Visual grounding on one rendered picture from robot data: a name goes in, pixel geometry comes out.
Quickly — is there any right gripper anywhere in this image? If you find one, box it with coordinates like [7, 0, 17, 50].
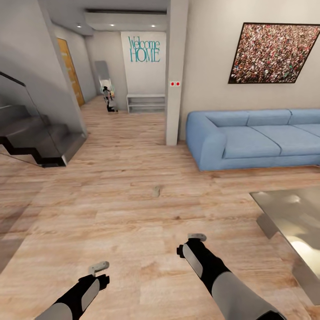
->
[176, 244, 185, 259]

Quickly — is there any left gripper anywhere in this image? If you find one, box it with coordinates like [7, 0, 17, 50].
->
[97, 274, 110, 291]

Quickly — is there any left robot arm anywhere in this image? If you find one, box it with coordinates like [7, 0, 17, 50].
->
[34, 261, 110, 320]

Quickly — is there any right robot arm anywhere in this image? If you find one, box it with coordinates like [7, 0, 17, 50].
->
[176, 233, 288, 320]

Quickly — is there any pillar candle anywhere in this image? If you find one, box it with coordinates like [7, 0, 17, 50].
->
[152, 186, 160, 197]

